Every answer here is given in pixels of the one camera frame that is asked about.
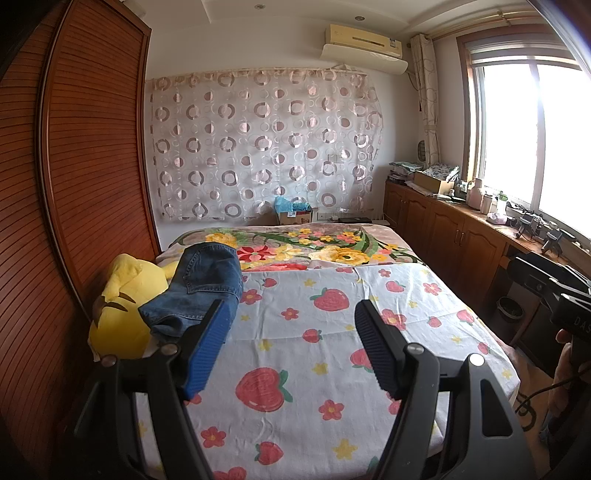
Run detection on black cable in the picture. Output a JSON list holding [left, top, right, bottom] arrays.
[[515, 378, 561, 416]]

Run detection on patterned window curtain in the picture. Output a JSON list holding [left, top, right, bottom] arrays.
[[410, 33, 441, 167]]

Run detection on person's right hand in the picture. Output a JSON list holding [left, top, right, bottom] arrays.
[[549, 329, 575, 416]]

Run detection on strawberry print bed sheet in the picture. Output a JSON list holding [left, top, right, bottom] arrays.
[[139, 263, 520, 480]]

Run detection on black stand-mounted device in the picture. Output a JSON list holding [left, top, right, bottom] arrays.
[[542, 228, 576, 254], [514, 216, 542, 241]]

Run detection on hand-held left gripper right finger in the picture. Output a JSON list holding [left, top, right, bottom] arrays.
[[353, 299, 537, 480]]

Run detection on blue denim pants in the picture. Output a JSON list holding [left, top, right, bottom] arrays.
[[139, 242, 245, 342]]

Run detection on floral blanket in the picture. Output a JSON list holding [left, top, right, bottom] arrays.
[[154, 222, 428, 273]]

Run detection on yellow plush toy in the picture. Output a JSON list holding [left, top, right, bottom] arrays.
[[88, 253, 178, 361]]

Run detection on open cardboard box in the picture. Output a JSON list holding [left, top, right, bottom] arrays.
[[413, 164, 460, 195]]

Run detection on wooden louvered wardrobe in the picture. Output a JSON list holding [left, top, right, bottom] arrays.
[[0, 0, 162, 480]]

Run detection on pink jug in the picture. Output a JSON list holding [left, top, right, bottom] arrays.
[[466, 178, 485, 208]]

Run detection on wooden cabinet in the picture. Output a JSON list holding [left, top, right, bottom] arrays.
[[383, 178, 591, 370]]

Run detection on dark waste bin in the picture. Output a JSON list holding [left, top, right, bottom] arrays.
[[498, 295, 525, 344]]

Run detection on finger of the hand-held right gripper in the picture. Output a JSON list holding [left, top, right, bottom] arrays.
[[508, 256, 591, 301], [549, 295, 591, 334]]

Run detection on white air conditioner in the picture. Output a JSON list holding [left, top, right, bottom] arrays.
[[321, 24, 411, 75]]

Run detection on cardboard box with blue bag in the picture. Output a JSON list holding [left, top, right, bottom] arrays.
[[276, 196, 319, 226]]

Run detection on circle pattern wall curtain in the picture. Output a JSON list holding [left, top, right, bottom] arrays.
[[145, 69, 386, 220]]

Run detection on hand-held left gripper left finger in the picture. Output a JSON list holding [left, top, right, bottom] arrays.
[[71, 298, 232, 480]]

